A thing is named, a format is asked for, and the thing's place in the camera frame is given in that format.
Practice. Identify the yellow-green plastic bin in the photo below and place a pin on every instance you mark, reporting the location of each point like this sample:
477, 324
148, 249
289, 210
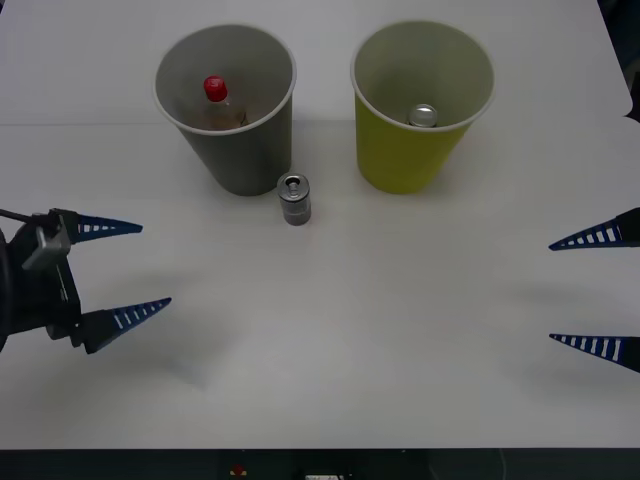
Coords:
395, 155

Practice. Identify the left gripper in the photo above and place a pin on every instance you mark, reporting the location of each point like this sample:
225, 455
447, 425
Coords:
45, 300

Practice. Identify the clear bottle with red cap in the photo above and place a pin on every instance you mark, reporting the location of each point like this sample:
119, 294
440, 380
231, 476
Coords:
216, 89

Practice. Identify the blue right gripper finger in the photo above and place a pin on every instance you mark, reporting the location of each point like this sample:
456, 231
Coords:
622, 231
627, 350

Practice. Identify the black drink can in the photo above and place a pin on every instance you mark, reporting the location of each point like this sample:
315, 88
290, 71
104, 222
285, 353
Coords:
295, 205

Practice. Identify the silver drink can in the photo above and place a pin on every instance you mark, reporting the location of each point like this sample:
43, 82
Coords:
422, 116

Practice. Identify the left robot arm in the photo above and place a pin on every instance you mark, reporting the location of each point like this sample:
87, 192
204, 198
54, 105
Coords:
46, 245

